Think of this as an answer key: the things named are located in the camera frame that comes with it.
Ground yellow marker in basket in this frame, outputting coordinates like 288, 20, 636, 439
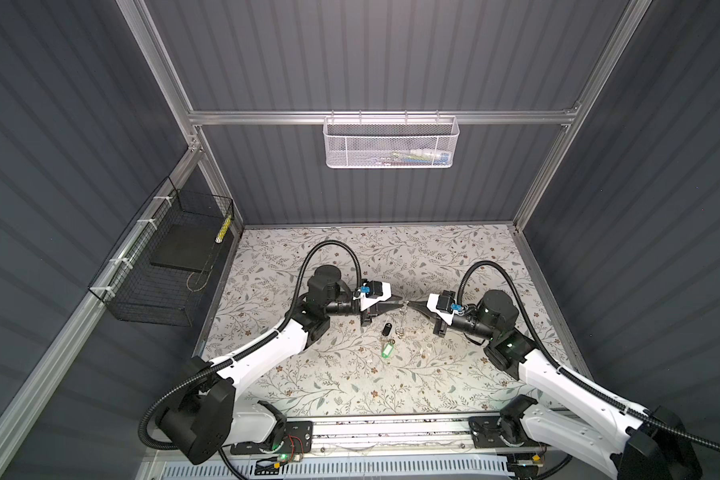
215, 215, 232, 244

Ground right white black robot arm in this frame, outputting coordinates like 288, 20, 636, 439
409, 290, 703, 479

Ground black corrugated cable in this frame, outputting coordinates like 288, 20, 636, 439
137, 239, 364, 451
455, 260, 720, 463

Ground white wire mesh basket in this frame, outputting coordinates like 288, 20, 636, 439
322, 113, 460, 169

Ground white ventilated cable duct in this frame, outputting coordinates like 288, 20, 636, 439
158, 455, 517, 480

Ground pens in white basket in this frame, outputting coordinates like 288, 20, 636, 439
368, 149, 452, 168

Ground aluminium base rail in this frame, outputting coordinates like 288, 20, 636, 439
149, 412, 637, 460

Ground left black corrugated cable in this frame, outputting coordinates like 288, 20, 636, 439
137, 239, 364, 451

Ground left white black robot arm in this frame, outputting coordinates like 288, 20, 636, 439
148, 265, 402, 465

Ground floral table mat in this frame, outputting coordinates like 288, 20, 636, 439
202, 225, 567, 417

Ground black wire basket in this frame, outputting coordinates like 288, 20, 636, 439
89, 180, 235, 327

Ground black pad in basket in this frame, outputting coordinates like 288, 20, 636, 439
150, 224, 218, 273

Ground right black corrugated cable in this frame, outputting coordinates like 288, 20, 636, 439
455, 260, 720, 463

